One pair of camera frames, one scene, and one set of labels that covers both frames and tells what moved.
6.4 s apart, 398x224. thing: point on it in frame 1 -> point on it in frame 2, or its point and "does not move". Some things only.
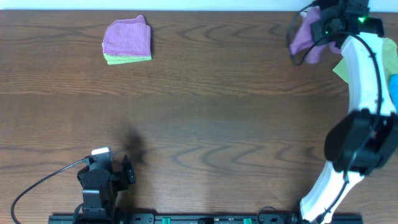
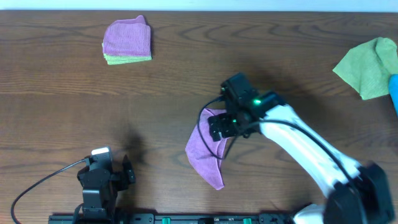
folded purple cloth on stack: [127, 37] does not move
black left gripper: [125, 173] does not move
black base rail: [206, 218] does not move
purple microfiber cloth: [303, 37] -> [204, 152]
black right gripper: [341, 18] -> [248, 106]
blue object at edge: [393, 89] does not move
